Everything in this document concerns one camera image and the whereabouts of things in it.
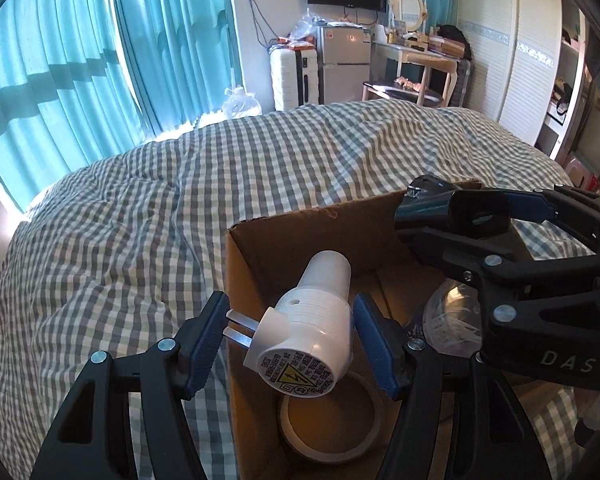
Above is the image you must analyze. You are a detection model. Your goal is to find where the brown cardboard box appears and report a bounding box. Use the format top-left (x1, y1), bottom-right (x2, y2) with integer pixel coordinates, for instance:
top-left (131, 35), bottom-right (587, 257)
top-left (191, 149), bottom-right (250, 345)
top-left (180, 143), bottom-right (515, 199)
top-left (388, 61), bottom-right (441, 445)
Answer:
top-left (225, 177), bottom-right (596, 480)

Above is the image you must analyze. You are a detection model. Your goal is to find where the white suitcase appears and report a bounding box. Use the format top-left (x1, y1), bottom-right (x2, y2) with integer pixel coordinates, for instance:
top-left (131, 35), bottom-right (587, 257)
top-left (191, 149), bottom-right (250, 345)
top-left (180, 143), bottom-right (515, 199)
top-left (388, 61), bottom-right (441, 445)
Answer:
top-left (270, 47), bottom-right (322, 112)

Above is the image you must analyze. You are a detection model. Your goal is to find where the grey checked blanket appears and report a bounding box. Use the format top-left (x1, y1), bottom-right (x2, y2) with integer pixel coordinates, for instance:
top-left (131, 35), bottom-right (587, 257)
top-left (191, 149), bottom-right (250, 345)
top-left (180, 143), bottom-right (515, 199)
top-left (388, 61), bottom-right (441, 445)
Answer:
top-left (0, 97), bottom-right (581, 480)

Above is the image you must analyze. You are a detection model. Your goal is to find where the oval cream mirror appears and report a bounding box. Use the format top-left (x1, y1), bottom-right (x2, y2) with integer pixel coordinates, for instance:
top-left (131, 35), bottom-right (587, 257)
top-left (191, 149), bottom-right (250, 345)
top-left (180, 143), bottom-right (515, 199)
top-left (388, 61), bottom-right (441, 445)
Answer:
top-left (391, 0), bottom-right (429, 34)

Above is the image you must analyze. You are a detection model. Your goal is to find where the white louvred wardrobe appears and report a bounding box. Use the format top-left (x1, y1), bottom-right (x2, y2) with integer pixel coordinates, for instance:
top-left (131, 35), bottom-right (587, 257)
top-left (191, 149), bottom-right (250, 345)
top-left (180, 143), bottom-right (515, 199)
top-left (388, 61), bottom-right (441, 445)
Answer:
top-left (455, 0), bottom-right (567, 147)

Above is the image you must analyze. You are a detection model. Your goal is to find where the black bag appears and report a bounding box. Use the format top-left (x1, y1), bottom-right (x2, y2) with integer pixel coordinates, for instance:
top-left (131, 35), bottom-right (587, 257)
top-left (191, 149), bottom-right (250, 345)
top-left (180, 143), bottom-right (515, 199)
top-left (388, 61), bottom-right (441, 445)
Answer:
top-left (437, 24), bottom-right (474, 61)

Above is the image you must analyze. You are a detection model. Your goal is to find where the narrow teal curtain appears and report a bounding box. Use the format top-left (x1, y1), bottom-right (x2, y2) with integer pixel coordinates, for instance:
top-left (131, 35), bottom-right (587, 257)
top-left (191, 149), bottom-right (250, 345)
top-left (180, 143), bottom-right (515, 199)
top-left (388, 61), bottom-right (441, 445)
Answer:
top-left (112, 0), bottom-right (243, 137)

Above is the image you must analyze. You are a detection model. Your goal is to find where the clear plastic container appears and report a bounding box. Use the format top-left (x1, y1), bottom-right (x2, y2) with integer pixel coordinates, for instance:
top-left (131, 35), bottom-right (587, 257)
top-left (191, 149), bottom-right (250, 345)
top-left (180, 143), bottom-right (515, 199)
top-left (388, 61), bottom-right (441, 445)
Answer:
top-left (422, 280), bottom-right (486, 359)

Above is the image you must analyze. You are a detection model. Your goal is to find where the wide teal curtain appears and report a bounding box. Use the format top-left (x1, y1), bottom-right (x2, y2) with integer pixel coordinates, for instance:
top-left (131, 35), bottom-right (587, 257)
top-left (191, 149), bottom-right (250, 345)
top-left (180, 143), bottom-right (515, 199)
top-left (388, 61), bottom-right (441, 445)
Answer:
top-left (0, 0), bottom-right (147, 213)

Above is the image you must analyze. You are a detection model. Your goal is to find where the clear plastic bag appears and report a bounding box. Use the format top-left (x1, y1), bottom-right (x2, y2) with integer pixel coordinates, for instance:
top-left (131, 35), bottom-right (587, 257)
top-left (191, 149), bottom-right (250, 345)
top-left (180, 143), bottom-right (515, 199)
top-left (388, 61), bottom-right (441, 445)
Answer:
top-left (223, 86), bottom-right (261, 121)

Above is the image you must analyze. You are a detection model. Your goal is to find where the crumpled clear plastic wrap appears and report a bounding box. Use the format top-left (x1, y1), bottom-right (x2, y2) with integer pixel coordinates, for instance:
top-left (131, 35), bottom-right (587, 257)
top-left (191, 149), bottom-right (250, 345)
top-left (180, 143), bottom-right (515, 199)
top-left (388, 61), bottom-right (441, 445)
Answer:
top-left (287, 7), bottom-right (327, 44)

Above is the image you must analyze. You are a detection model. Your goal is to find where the dark wall cable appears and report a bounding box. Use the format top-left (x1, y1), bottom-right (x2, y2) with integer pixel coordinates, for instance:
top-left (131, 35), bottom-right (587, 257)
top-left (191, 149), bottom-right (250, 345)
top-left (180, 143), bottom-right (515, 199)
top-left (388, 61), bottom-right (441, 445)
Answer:
top-left (250, 0), bottom-right (281, 54)

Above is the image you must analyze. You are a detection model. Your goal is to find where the silver mini fridge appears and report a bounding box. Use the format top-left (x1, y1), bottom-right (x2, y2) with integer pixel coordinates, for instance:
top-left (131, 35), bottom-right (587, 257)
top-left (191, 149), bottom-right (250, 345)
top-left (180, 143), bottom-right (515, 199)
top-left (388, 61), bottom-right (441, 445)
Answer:
top-left (319, 24), bottom-right (374, 104)

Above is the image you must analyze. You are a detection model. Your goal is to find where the open storage shelf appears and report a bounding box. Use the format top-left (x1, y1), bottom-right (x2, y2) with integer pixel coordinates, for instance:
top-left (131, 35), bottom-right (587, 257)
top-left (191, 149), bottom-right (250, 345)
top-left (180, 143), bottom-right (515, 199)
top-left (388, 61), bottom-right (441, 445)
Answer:
top-left (535, 0), bottom-right (600, 192)

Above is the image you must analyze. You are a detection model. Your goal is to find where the cream dressing table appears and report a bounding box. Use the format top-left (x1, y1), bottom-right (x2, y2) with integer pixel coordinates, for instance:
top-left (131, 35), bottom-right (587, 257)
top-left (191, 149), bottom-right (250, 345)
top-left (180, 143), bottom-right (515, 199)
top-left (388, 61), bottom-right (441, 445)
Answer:
top-left (362, 40), bottom-right (462, 109)

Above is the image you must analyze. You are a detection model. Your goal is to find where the dark blue electric shaver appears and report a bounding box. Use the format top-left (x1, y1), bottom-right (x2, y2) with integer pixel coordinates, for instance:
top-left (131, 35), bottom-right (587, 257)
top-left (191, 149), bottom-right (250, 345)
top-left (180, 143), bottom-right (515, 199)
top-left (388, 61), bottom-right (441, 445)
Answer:
top-left (394, 175), bottom-right (512, 239)

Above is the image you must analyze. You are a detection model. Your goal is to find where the pink storage box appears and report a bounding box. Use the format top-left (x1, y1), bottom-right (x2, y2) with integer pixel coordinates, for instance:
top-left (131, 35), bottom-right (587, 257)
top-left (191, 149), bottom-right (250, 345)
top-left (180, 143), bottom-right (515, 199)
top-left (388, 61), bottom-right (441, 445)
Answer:
top-left (565, 157), bottom-right (600, 189)

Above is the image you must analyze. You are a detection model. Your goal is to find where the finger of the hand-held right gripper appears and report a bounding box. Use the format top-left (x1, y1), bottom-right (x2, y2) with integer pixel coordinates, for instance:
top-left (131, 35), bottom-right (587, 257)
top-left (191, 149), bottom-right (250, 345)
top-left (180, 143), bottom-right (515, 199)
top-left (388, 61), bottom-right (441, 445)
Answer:
top-left (396, 226), bottom-right (600, 332)
top-left (504, 185), bottom-right (600, 257)

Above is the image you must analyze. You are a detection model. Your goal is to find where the white plug adapter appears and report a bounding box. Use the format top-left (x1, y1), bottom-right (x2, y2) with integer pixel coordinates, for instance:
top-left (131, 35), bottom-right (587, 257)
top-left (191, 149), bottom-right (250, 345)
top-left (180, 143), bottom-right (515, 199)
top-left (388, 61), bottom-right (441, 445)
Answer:
top-left (224, 250), bottom-right (353, 401)

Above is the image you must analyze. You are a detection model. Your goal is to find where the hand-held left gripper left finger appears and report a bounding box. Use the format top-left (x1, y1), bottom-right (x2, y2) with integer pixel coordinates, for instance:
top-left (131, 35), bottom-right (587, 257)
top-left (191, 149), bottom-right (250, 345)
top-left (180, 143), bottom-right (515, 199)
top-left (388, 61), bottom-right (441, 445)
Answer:
top-left (30, 290), bottom-right (231, 480)

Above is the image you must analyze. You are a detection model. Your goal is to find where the beige tape roll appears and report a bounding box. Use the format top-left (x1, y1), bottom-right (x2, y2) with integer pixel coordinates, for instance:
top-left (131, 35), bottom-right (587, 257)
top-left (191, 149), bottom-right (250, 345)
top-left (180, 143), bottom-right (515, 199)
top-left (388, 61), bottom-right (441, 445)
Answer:
top-left (279, 372), bottom-right (386, 466)

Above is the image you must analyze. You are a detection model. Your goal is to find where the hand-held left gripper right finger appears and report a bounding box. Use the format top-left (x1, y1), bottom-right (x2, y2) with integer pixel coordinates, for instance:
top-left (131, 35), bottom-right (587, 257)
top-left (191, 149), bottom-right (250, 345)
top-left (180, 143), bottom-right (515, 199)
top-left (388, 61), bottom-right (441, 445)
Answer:
top-left (352, 292), bottom-right (541, 480)

